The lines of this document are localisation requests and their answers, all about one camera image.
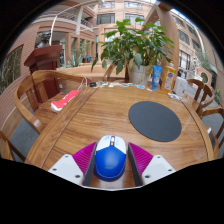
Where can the yellow flowering potted plant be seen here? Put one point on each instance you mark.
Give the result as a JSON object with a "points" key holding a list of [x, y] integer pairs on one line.
{"points": [[218, 96]]}

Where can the long wooden planter box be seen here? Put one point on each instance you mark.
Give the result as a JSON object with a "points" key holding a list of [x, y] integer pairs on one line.
{"points": [[80, 70]]}

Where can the round dark grey mouse pad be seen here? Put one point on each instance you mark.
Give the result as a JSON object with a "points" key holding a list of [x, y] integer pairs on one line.
{"points": [[155, 121]]}

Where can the yellow liquid bottle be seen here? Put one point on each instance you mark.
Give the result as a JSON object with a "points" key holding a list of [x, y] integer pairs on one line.
{"points": [[168, 79]]}

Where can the white pump bottle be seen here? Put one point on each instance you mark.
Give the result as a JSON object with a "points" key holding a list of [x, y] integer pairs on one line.
{"points": [[180, 87]]}

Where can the wooden armchair behind plant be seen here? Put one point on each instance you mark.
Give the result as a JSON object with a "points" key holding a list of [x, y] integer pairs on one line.
{"points": [[107, 71]]}

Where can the wooden armchair holding red packet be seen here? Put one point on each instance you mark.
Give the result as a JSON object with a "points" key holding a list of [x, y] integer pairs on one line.
{"points": [[25, 106]]}

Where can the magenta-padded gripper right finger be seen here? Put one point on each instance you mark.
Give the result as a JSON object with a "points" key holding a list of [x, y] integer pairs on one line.
{"points": [[156, 168]]}

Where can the empty round-backed wooden armchair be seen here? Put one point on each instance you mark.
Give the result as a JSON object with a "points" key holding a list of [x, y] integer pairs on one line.
{"points": [[205, 88]]}

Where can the dark bust statue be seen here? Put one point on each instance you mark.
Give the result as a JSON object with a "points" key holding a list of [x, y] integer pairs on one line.
{"points": [[44, 39]]}

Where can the clear plastic packet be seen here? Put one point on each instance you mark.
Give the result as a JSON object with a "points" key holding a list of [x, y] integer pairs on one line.
{"points": [[174, 96]]}

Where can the blue squeeze tube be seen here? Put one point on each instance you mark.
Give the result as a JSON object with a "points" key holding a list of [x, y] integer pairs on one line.
{"points": [[156, 77]]}

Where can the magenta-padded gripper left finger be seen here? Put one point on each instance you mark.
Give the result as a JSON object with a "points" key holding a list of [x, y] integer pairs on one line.
{"points": [[66, 168]]}

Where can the blue and white computer mouse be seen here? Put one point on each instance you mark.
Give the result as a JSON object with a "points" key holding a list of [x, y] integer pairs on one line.
{"points": [[110, 163]]}

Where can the small printed sticker card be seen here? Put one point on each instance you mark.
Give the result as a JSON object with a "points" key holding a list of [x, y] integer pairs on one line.
{"points": [[132, 85], [123, 85], [114, 84], [141, 87]]}

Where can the spiky green agave plant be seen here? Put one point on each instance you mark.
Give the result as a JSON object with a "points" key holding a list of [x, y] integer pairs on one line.
{"points": [[75, 60]]}

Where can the dark red wooden podium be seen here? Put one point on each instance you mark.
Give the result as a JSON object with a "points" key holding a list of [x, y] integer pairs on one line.
{"points": [[43, 56]]}

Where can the leafy plant in white pot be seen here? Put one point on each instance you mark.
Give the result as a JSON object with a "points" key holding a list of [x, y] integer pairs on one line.
{"points": [[133, 46]]}

